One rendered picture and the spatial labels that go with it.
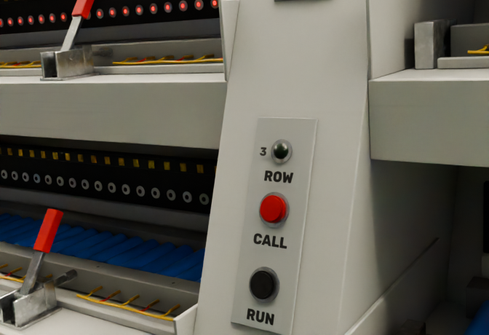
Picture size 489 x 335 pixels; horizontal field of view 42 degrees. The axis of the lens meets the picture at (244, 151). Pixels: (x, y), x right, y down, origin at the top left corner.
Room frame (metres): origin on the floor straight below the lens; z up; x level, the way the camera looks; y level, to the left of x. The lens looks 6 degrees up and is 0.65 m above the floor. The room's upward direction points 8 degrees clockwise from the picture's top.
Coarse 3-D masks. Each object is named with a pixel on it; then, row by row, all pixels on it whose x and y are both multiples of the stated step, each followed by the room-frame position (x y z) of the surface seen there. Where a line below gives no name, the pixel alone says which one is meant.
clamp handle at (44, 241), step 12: (48, 216) 0.52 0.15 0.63; (60, 216) 0.52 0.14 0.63; (48, 228) 0.51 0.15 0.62; (36, 240) 0.51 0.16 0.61; (48, 240) 0.51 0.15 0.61; (36, 252) 0.51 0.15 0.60; (48, 252) 0.51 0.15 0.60; (36, 264) 0.51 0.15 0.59; (36, 276) 0.51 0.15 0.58; (24, 288) 0.51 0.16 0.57
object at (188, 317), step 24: (0, 192) 0.78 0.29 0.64; (24, 192) 0.75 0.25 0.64; (48, 192) 0.73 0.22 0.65; (120, 216) 0.67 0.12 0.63; (144, 216) 0.64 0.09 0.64; (168, 216) 0.63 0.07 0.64; (192, 216) 0.61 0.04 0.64; (72, 312) 0.51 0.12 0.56; (120, 312) 0.51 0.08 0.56; (192, 312) 0.39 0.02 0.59
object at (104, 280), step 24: (0, 264) 0.60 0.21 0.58; (24, 264) 0.58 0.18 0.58; (48, 264) 0.56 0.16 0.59; (72, 264) 0.55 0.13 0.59; (96, 264) 0.54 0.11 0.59; (72, 288) 0.55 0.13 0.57; (96, 288) 0.53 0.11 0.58; (120, 288) 0.52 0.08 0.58; (144, 288) 0.50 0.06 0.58; (168, 288) 0.49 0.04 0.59; (192, 288) 0.48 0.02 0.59; (144, 312) 0.48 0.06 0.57; (168, 312) 0.48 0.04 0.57
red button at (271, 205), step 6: (270, 198) 0.36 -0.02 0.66; (276, 198) 0.36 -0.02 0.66; (264, 204) 0.36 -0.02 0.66; (270, 204) 0.36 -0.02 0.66; (276, 204) 0.36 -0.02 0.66; (282, 204) 0.36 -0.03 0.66; (264, 210) 0.36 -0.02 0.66; (270, 210) 0.36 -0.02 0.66; (276, 210) 0.36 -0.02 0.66; (282, 210) 0.36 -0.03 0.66; (264, 216) 0.36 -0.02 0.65; (270, 216) 0.36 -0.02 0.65; (276, 216) 0.36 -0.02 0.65; (282, 216) 0.36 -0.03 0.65; (270, 222) 0.36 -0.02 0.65; (276, 222) 0.36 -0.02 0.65
